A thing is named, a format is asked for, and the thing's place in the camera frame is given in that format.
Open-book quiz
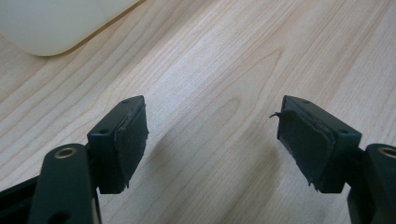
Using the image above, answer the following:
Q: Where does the white rounded plastic object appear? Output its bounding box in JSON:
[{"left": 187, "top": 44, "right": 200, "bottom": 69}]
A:
[{"left": 0, "top": 0, "right": 140, "bottom": 58}]

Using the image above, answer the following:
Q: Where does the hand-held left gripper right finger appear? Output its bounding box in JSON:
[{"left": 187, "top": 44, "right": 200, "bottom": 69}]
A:
[{"left": 269, "top": 94, "right": 363, "bottom": 194}]

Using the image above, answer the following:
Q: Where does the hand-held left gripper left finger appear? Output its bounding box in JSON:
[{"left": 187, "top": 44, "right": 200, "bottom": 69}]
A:
[{"left": 86, "top": 94, "right": 149, "bottom": 195}]

